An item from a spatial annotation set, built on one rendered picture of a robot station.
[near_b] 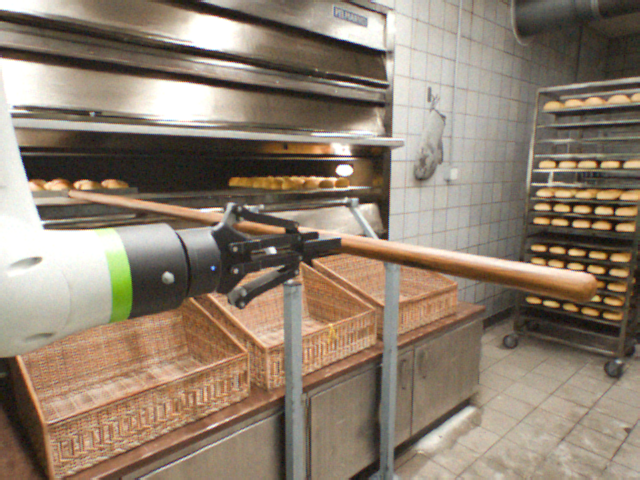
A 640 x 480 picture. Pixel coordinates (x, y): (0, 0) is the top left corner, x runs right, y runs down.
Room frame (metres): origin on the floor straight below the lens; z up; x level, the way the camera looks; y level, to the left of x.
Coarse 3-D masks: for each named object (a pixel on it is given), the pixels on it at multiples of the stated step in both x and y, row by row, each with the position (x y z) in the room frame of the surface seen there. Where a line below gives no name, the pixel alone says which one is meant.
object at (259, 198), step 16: (288, 192) 2.00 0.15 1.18; (304, 192) 2.04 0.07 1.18; (320, 192) 2.10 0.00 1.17; (336, 192) 2.18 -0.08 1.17; (352, 192) 2.25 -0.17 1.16; (368, 192) 2.34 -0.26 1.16; (48, 208) 1.34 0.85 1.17; (64, 208) 1.37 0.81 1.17; (80, 208) 1.40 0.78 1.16; (96, 208) 1.43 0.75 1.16; (112, 208) 1.47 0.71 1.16
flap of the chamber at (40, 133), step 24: (24, 120) 1.20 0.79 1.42; (48, 120) 1.24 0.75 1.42; (24, 144) 1.34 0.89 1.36; (48, 144) 1.37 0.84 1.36; (72, 144) 1.41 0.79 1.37; (96, 144) 1.45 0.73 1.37; (120, 144) 1.49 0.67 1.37; (144, 144) 1.53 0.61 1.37; (168, 144) 1.57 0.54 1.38; (192, 144) 1.62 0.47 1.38; (216, 144) 1.67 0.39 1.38; (240, 144) 1.73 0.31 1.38; (264, 144) 1.79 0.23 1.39; (288, 144) 1.85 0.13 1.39; (312, 144) 1.92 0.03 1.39; (336, 144) 2.00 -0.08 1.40; (360, 144) 2.08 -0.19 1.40; (384, 144) 2.19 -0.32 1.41
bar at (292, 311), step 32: (64, 224) 1.04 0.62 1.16; (96, 224) 1.09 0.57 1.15; (288, 288) 1.23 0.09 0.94; (288, 320) 1.23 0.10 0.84; (384, 320) 1.57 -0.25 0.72; (288, 352) 1.23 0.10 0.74; (384, 352) 1.56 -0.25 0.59; (288, 384) 1.23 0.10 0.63; (384, 384) 1.56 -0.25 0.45; (288, 416) 1.24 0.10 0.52; (384, 416) 1.56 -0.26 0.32; (288, 448) 1.24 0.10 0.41; (384, 448) 1.55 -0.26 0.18
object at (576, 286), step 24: (72, 192) 1.59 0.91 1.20; (168, 216) 1.05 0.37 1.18; (192, 216) 0.95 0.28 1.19; (216, 216) 0.89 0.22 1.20; (360, 240) 0.61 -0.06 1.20; (384, 240) 0.59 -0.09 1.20; (408, 264) 0.55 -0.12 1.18; (432, 264) 0.52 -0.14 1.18; (456, 264) 0.50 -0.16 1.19; (480, 264) 0.48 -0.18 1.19; (504, 264) 0.46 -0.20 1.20; (528, 264) 0.45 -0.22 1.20; (528, 288) 0.44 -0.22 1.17; (552, 288) 0.42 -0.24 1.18; (576, 288) 0.41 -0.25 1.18
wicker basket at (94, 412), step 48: (96, 336) 1.35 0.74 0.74; (144, 336) 1.45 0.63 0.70; (192, 336) 1.51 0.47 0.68; (48, 384) 1.22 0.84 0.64; (96, 384) 1.30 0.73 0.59; (144, 384) 1.31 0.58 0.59; (192, 384) 1.12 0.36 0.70; (240, 384) 1.23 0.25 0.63; (48, 432) 0.88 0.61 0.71; (96, 432) 1.05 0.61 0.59; (144, 432) 1.05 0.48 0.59
